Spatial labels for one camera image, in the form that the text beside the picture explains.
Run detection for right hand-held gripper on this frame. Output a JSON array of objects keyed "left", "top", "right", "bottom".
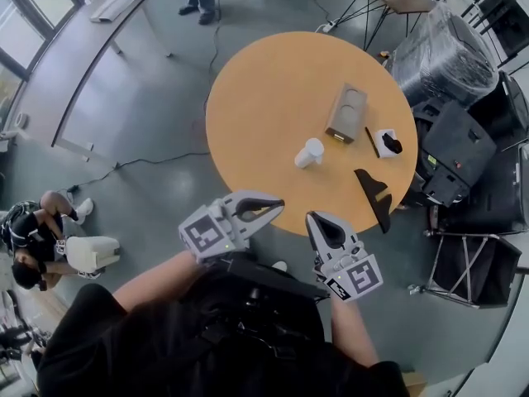
[{"left": 304, "top": 210, "right": 385, "bottom": 304}]

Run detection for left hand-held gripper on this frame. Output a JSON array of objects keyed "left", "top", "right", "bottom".
[{"left": 178, "top": 189, "right": 286, "bottom": 264}]

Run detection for person's right forearm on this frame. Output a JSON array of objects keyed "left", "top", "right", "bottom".
[{"left": 330, "top": 295, "right": 380, "bottom": 367}]

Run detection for person's left forearm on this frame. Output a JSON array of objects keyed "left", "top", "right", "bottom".
[{"left": 111, "top": 248, "right": 207, "bottom": 318}]

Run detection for black foam wedge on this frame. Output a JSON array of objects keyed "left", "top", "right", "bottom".
[{"left": 354, "top": 168, "right": 393, "bottom": 235}]

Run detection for black chest-mounted box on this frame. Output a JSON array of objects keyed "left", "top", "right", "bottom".
[{"left": 225, "top": 252, "right": 331, "bottom": 301}]

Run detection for small white box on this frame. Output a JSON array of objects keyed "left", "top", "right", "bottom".
[{"left": 374, "top": 128, "right": 403, "bottom": 160}]

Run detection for black pen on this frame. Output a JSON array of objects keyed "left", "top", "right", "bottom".
[{"left": 364, "top": 126, "right": 380, "bottom": 159}]

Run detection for small black cloth item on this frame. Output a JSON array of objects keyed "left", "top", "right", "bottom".
[{"left": 381, "top": 130, "right": 404, "bottom": 155}]

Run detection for grey box with two circles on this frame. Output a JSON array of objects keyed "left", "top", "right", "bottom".
[{"left": 324, "top": 82, "right": 369, "bottom": 146}]

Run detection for open black foam case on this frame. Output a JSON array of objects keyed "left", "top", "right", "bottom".
[{"left": 412, "top": 99, "right": 499, "bottom": 208}]

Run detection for black folding cart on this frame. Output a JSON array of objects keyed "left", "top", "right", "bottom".
[{"left": 408, "top": 229, "right": 524, "bottom": 309}]

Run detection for white plastic bin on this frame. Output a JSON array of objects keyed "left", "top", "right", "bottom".
[{"left": 65, "top": 236, "right": 122, "bottom": 270}]

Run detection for cardboard box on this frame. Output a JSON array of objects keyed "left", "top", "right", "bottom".
[{"left": 403, "top": 370, "right": 429, "bottom": 397}]

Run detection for person's black shirt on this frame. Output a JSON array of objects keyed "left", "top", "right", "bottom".
[{"left": 36, "top": 262, "right": 410, "bottom": 397}]

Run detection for large black equipment case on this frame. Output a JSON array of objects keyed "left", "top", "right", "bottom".
[{"left": 454, "top": 70, "right": 529, "bottom": 233}]

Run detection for plastic-wrapped black chairs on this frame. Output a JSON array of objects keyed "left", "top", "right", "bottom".
[{"left": 390, "top": 2, "right": 499, "bottom": 107}]

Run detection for long grey desk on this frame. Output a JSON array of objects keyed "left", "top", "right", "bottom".
[{"left": 16, "top": 0, "right": 173, "bottom": 163}]

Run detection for white keyboard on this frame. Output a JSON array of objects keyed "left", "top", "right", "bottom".
[{"left": 89, "top": 0, "right": 137, "bottom": 23}]

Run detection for black monitor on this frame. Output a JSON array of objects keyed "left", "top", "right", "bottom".
[{"left": 474, "top": 0, "right": 529, "bottom": 60}]

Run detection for black power cable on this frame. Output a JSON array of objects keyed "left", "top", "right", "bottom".
[{"left": 55, "top": 150, "right": 211, "bottom": 194}]

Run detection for glass door with black frame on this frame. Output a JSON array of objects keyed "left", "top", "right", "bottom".
[{"left": 0, "top": 0, "right": 83, "bottom": 82}]

